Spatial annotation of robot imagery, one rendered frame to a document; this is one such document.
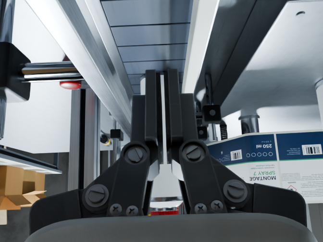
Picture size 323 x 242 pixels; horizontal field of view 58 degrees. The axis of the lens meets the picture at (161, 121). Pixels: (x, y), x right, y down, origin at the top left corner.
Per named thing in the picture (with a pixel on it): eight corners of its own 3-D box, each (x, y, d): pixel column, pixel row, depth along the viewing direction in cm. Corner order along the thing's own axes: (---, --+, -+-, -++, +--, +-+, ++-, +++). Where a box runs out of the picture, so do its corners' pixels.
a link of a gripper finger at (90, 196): (94, 227, 13) (106, 107, 17) (165, 225, 13) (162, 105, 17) (74, 204, 10) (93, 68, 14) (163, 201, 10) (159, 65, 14)
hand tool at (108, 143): (112, 139, 113) (112, 146, 112) (104, 139, 113) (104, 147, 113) (101, 128, 94) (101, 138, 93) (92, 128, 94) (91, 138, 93)
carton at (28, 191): (49, 171, 324) (48, 205, 316) (9, 172, 323) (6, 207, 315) (32, 168, 280) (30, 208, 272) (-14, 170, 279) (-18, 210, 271)
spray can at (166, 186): (179, 83, 42) (187, 235, 37) (142, 86, 42) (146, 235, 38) (177, 69, 37) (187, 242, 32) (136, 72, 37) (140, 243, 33)
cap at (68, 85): (55, 64, 46) (54, 84, 45) (75, 61, 45) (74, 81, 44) (67, 72, 49) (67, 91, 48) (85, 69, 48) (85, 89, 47)
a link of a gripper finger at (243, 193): (169, 225, 13) (165, 105, 17) (241, 223, 13) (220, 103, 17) (168, 201, 10) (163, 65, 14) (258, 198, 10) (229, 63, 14)
